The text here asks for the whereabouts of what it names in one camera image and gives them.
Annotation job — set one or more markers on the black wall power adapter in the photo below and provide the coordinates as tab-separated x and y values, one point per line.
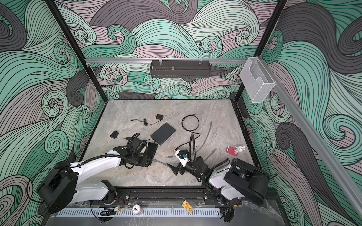
159	117

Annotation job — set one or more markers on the black corner frame post right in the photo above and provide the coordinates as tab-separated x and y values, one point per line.
265	38

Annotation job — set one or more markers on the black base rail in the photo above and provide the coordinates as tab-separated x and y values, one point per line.
129	195

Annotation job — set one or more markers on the large black switch box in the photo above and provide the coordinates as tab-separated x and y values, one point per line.
163	133

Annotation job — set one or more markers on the pink toy with white bunny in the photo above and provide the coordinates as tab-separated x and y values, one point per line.
235	150

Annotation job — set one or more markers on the yellow tag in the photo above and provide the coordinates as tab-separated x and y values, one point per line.
187	207

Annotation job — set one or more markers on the white slotted cable duct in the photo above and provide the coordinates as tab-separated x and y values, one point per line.
145	212

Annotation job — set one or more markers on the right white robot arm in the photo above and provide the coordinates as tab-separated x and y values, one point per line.
229	180

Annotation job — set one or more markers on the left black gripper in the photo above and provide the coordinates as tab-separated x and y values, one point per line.
146	162

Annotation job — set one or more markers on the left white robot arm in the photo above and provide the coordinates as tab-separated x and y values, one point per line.
65	184

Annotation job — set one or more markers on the black corner frame post left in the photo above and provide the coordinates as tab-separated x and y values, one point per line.
65	29

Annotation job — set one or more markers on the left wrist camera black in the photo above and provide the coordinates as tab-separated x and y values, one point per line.
137	146

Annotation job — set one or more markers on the clear plastic wall bin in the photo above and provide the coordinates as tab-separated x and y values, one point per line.
257	79

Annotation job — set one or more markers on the black perforated wall tray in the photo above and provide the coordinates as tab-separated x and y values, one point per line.
180	69

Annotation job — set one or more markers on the aluminium wall rail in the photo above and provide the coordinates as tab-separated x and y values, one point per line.
129	60

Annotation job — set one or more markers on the black corner frame post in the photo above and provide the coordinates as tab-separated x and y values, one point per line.
65	29
265	38

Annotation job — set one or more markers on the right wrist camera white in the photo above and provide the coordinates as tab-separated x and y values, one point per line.
183	157

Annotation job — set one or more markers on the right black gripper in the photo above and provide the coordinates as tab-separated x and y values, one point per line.
180	168

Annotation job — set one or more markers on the small black ribbed switch box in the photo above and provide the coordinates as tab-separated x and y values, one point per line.
151	151

